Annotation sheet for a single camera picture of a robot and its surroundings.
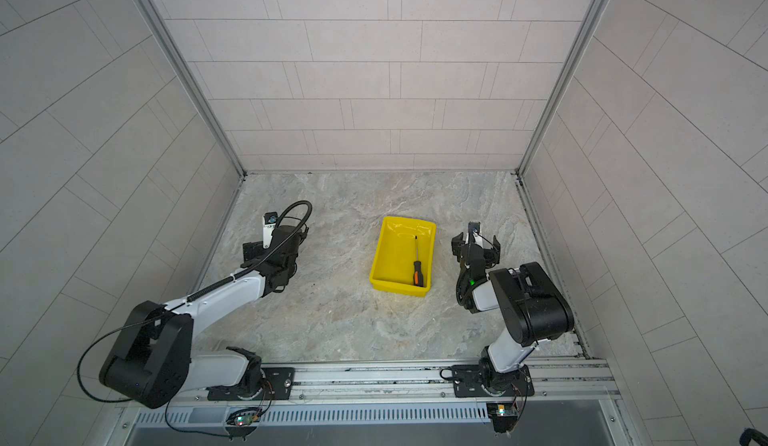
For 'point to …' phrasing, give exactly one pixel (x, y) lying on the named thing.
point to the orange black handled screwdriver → (418, 277)
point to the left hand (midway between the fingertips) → (276, 236)
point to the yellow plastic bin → (393, 267)
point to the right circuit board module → (504, 415)
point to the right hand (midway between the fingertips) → (477, 232)
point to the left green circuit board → (245, 420)
